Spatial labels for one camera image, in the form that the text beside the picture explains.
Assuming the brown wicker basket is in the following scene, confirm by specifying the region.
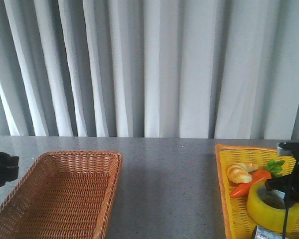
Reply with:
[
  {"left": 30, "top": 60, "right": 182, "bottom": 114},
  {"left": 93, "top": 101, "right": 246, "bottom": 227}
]
[{"left": 0, "top": 150, "right": 123, "bottom": 239}]

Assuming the silver foil packet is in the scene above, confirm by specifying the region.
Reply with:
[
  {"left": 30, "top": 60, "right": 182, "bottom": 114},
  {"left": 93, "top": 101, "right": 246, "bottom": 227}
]
[{"left": 251, "top": 226, "right": 282, "bottom": 239}]

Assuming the toy croissant bread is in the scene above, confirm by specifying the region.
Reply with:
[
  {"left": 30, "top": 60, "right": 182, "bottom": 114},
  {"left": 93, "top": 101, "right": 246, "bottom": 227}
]
[{"left": 226, "top": 163, "right": 259, "bottom": 184}]

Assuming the yellow tape roll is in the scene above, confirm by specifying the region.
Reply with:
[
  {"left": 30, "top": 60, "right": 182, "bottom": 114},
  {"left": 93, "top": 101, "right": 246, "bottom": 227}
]
[{"left": 246, "top": 181, "right": 286, "bottom": 233}]

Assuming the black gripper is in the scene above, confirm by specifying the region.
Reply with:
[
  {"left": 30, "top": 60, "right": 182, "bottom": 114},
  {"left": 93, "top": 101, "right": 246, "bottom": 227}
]
[
  {"left": 0, "top": 152, "right": 19, "bottom": 187},
  {"left": 265, "top": 142, "right": 299, "bottom": 202}
]

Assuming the yellow wicker basket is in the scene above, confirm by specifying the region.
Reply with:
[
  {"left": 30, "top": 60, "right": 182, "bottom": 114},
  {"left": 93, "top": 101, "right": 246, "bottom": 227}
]
[{"left": 215, "top": 144, "right": 299, "bottom": 239}]

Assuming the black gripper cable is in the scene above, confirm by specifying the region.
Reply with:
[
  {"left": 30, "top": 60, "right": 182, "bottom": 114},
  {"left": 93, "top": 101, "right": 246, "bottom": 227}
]
[{"left": 282, "top": 189, "right": 291, "bottom": 239}]

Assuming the grey pleated curtain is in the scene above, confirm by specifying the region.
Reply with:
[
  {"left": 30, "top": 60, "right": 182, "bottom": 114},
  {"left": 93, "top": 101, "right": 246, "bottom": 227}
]
[{"left": 0, "top": 0, "right": 299, "bottom": 140}]

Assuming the toy orange carrot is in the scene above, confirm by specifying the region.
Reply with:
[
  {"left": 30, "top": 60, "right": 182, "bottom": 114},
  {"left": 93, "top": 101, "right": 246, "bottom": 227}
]
[{"left": 230, "top": 159, "right": 285, "bottom": 198}]

